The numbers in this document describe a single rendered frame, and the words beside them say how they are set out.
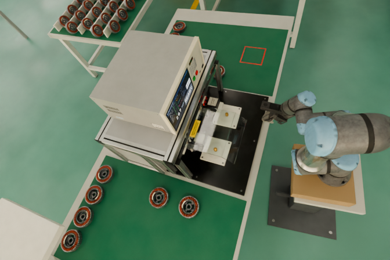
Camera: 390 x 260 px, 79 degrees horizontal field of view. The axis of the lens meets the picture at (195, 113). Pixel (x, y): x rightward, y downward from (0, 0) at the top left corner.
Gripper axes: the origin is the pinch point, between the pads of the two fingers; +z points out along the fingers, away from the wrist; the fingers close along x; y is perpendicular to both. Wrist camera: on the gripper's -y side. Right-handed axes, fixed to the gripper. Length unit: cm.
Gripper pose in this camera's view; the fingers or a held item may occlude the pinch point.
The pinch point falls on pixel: (262, 118)
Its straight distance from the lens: 143.2
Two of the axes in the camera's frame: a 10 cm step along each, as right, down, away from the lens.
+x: 3.5, -8.4, 4.1
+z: -3.0, 3.1, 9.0
